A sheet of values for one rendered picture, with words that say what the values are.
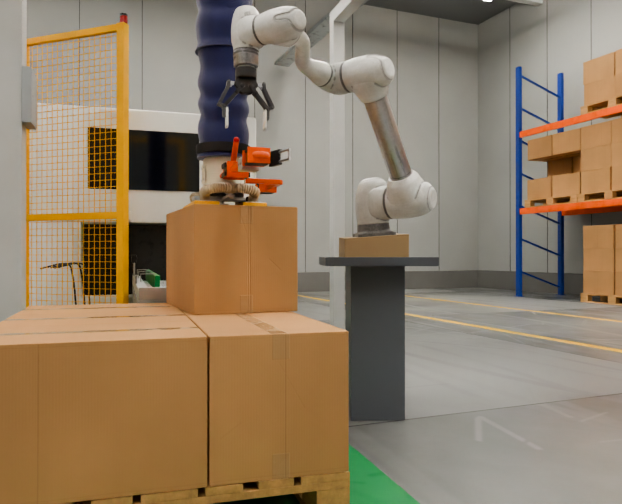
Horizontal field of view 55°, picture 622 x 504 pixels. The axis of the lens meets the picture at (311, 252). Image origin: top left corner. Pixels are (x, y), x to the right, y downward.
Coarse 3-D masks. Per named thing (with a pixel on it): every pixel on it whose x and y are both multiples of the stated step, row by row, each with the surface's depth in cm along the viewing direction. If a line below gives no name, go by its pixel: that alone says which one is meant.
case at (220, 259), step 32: (192, 224) 219; (224, 224) 220; (256, 224) 225; (288, 224) 230; (192, 256) 219; (224, 256) 220; (256, 256) 225; (288, 256) 230; (192, 288) 219; (224, 288) 220; (256, 288) 225; (288, 288) 230
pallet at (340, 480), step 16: (272, 480) 165; (288, 480) 166; (304, 480) 167; (320, 480) 169; (336, 480) 170; (128, 496) 154; (144, 496) 155; (160, 496) 156; (176, 496) 157; (192, 496) 158; (208, 496) 160; (224, 496) 161; (240, 496) 162; (256, 496) 163; (304, 496) 180; (320, 496) 169; (336, 496) 170
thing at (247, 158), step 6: (246, 150) 195; (252, 150) 190; (258, 150) 191; (264, 150) 192; (246, 156) 197; (252, 156) 190; (246, 162) 194; (252, 162) 191; (258, 162) 191; (264, 162) 192
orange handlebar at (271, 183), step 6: (258, 156) 190; (264, 156) 190; (234, 162) 216; (234, 168) 217; (246, 180) 258; (252, 180) 259; (258, 180) 260; (264, 180) 261; (270, 180) 262; (276, 180) 263; (270, 186) 276; (276, 186) 272
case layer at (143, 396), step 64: (64, 320) 199; (128, 320) 199; (192, 320) 200; (256, 320) 199; (0, 384) 145; (64, 384) 150; (128, 384) 154; (192, 384) 159; (256, 384) 164; (320, 384) 169; (0, 448) 145; (64, 448) 149; (128, 448) 154; (192, 448) 159; (256, 448) 164; (320, 448) 169
